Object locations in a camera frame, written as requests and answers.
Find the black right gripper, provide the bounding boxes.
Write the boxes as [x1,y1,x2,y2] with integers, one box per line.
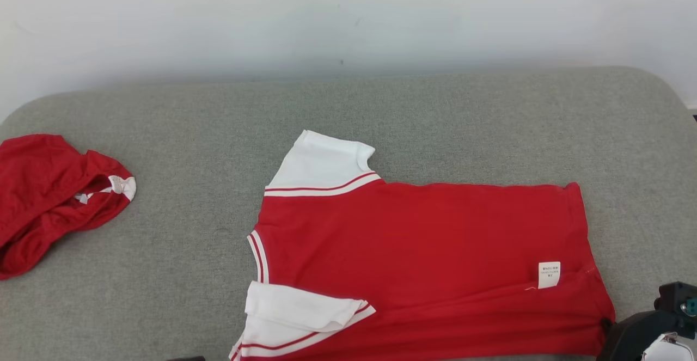
[596,309,676,361]

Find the red white sports t-shirt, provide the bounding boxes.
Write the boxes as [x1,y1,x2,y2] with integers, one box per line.
[229,130,616,361]

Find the red shorts with white trim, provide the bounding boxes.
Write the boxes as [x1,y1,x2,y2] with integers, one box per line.
[0,134,137,281]

